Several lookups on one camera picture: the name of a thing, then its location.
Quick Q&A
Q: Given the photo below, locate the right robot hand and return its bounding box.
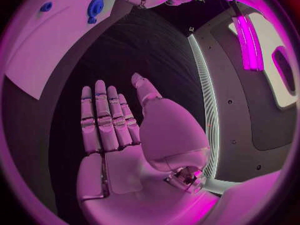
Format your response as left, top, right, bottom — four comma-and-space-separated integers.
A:
76, 72, 220, 225

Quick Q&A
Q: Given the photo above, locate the white task board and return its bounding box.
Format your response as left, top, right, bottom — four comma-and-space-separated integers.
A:
3, 0, 132, 101

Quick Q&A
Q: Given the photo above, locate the blue gear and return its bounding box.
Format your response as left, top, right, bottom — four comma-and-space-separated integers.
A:
87, 0, 105, 17

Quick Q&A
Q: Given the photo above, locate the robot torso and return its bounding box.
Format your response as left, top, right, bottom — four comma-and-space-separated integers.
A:
186, 2, 299, 194

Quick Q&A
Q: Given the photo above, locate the blue plug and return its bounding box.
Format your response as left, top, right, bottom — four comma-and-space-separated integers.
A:
38, 1, 54, 13

